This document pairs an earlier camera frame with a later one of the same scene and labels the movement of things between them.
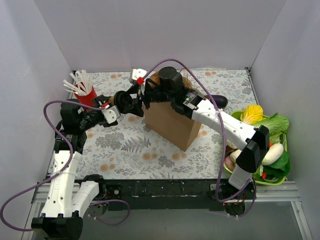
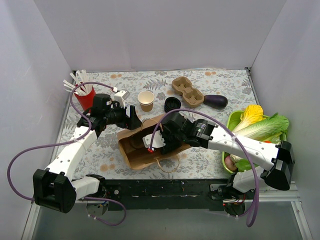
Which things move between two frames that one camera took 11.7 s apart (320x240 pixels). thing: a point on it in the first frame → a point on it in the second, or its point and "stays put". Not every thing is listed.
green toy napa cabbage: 278,126 stays put
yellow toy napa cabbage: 252,114 stays put
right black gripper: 147,91 → 167,139
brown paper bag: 177,129 → 136,154
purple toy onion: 229,163 stays put
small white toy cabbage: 234,155 stays put
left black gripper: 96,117 → 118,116
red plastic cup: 88,99 stays put
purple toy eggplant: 220,101 stays put
